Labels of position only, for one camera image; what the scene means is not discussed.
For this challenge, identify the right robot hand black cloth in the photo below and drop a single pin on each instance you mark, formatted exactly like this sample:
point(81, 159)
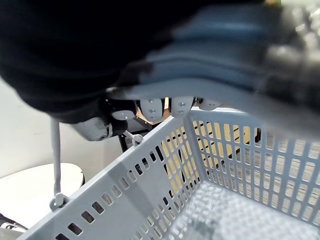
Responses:
point(57, 55)

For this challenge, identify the gray plastic shopping basket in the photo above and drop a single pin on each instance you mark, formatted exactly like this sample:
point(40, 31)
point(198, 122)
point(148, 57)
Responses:
point(155, 175)

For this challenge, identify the dark robot foot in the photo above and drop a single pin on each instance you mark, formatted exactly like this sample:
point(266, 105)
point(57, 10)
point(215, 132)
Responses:
point(10, 222)

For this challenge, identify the black metal table frame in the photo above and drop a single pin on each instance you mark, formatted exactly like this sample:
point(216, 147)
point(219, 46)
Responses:
point(123, 143)

